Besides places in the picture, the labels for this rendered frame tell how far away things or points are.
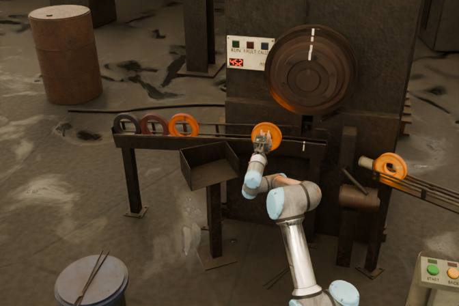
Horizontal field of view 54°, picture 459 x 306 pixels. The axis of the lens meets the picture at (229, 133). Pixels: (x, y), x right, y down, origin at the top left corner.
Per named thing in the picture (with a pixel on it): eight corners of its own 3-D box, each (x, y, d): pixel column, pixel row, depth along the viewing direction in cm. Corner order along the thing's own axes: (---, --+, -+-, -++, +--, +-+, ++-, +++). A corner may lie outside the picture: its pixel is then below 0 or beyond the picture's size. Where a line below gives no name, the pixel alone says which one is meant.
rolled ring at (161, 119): (164, 115, 267) (167, 112, 270) (136, 115, 272) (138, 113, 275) (171, 142, 275) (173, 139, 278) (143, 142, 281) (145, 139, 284)
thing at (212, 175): (186, 250, 278) (179, 149, 243) (227, 239, 286) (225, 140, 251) (196, 273, 261) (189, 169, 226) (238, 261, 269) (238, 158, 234)
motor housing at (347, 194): (331, 251, 276) (341, 178, 250) (369, 257, 271) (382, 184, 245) (330, 266, 265) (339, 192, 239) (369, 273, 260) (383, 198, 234)
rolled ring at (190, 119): (162, 121, 270) (164, 118, 273) (177, 146, 276) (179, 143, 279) (188, 110, 262) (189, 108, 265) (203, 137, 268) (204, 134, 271)
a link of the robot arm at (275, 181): (332, 179, 180) (280, 167, 227) (308, 185, 177) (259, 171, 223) (335, 208, 181) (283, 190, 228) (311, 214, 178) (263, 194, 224)
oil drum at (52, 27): (66, 80, 519) (50, 1, 476) (113, 85, 505) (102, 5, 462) (34, 102, 469) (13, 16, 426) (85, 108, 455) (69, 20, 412)
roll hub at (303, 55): (279, 99, 237) (282, 47, 223) (334, 104, 231) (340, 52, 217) (278, 104, 232) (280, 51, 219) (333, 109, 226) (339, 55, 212)
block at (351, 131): (338, 160, 261) (343, 123, 249) (352, 162, 259) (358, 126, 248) (337, 171, 252) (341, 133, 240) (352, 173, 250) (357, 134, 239)
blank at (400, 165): (385, 182, 236) (382, 185, 233) (373, 155, 235) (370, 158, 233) (412, 177, 224) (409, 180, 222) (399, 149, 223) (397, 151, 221)
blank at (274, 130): (251, 121, 233) (249, 124, 231) (281, 121, 229) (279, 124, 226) (253, 148, 240) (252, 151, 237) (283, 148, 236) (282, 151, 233)
